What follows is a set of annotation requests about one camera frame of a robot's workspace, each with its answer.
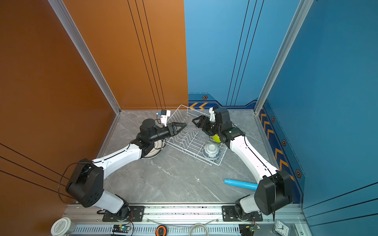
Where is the green circuit board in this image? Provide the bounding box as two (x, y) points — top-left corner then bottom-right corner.
(112, 224), (132, 236)

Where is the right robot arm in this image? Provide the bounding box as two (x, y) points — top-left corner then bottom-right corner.
(192, 107), (293, 221)

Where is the white wire dish rack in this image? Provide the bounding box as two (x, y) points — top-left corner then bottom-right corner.
(166, 105), (227, 166)

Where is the lime green bowl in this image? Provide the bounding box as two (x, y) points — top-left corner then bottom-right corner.
(212, 134), (221, 143)

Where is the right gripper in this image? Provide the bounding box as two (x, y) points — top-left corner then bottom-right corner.
(192, 115), (222, 136)

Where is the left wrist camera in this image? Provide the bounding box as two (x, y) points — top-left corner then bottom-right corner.
(157, 109), (171, 126)

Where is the light blue cylinder tube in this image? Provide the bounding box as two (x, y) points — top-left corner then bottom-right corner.
(224, 179), (258, 191)

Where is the white alarm clock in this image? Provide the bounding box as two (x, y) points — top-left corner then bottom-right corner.
(273, 220), (290, 236)

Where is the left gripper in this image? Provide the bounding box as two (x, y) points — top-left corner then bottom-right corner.
(149, 123), (186, 145)

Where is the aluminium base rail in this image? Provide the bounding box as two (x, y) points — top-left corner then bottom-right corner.
(63, 203), (312, 236)

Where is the blue white porcelain bowl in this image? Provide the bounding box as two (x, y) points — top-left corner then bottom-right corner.
(203, 143), (220, 160)

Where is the white cable loop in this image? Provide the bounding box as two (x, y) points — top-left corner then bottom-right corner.
(188, 223), (210, 236)

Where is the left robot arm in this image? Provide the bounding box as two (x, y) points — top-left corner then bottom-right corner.
(66, 119), (187, 221)

